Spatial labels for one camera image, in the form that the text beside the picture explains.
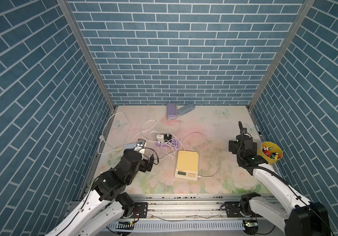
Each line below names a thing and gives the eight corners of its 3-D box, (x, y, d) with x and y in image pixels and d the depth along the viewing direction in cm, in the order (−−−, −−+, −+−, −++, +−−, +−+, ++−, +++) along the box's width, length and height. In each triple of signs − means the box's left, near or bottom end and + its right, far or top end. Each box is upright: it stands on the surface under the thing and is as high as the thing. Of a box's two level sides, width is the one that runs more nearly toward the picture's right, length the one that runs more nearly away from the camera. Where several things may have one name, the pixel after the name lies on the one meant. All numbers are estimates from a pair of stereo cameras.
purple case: (166, 120, 115) (165, 117, 112) (167, 105, 126) (166, 102, 123) (177, 121, 115) (177, 117, 112) (177, 105, 126) (177, 102, 123)
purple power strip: (156, 149, 98) (155, 145, 93) (157, 143, 101) (156, 139, 97) (179, 149, 98) (180, 145, 94) (179, 143, 101) (179, 139, 97)
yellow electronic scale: (174, 178, 86) (174, 176, 83) (177, 151, 97) (177, 149, 95) (197, 181, 85) (198, 179, 83) (198, 153, 96) (198, 151, 94)
